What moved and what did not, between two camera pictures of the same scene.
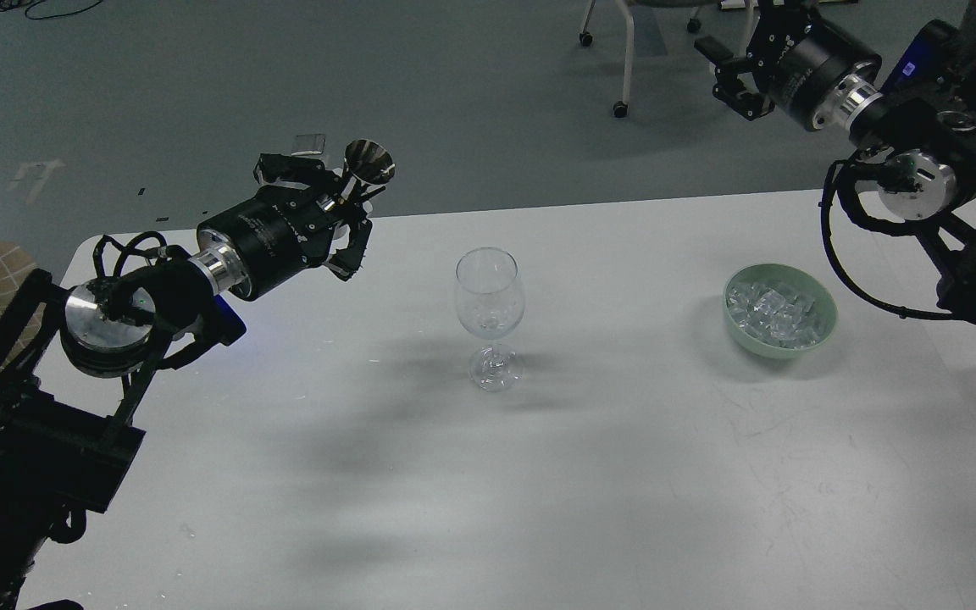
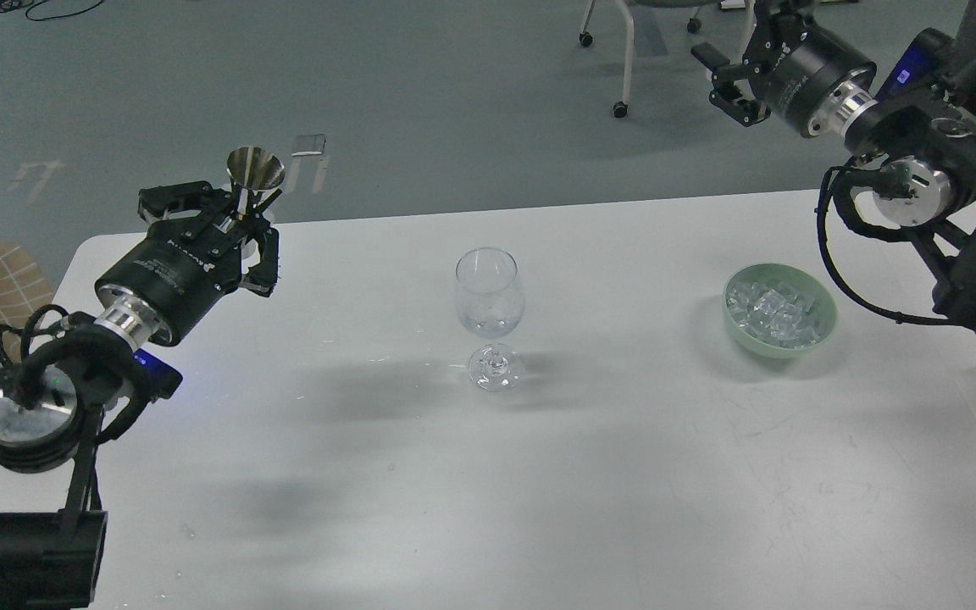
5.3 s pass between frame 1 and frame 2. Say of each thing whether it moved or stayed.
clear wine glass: stayed
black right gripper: stayed
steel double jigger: moved
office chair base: stayed
